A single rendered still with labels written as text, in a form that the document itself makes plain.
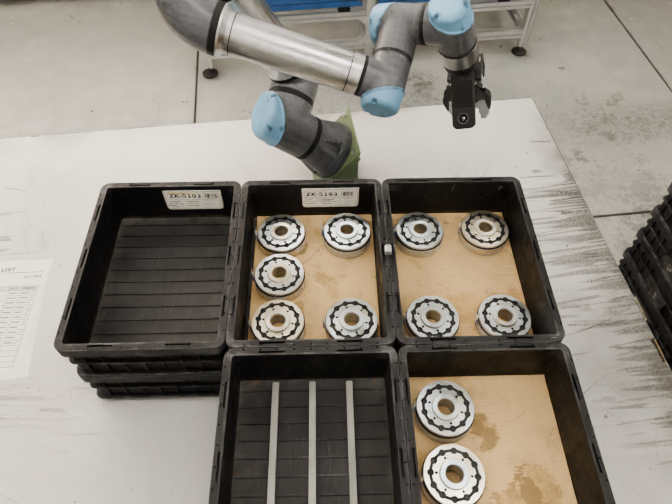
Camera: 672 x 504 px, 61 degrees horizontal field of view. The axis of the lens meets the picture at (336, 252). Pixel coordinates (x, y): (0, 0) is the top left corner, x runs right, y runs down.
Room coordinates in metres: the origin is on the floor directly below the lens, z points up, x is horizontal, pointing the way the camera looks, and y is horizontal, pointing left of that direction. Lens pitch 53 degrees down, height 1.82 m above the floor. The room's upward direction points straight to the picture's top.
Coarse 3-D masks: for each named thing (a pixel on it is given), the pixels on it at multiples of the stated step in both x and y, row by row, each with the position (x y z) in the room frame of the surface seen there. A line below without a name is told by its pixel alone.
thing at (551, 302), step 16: (384, 192) 0.81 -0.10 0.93; (384, 208) 0.77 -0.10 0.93; (528, 224) 0.73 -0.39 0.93; (544, 272) 0.61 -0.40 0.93; (544, 288) 0.57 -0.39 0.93; (400, 304) 0.54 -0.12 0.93; (400, 320) 0.50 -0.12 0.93; (560, 320) 0.50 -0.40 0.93; (400, 336) 0.47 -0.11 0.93; (448, 336) 0.47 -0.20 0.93; (464, 336) 0.47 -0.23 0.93; (480, 336) 0.47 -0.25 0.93; (496, 336) 0.47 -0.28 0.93; (512, 336) 0.47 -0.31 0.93; (528, 336) 0.47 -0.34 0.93; (544, 336) 0.47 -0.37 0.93; (560, 336) 0.47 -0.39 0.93
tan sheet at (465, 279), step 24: (456, 216) 0.83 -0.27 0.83; (456, 240) 0.76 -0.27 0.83; (408, 264) 0.70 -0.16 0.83; (432, 264) 0.70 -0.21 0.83; (456, 264) 0.70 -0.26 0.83; (480, 264) 0.70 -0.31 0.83; (504, 264) 0.70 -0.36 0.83; (408, 288) 0.64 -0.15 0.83; (432, 288) 0.64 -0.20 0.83; (456, 288) 0.64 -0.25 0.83; (480, 288) 0.64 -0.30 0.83; (504, 288) 0.64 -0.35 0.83; (408, 336) 0.53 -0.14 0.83
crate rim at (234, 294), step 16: (240, 208) 0.77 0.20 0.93; (240, 224) 0.73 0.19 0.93; (384, 224) 0.73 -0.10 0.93; (240, 240) 0.69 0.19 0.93; (384, 240) 0.69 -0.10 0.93; (240, 256) 0.65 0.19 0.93; (384, 256) 0.65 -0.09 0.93; (240, 272) 0.61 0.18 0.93; (384, 272) 0.61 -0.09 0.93; (384, 288) 0.57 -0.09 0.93; (384, 304) 0.54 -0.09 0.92
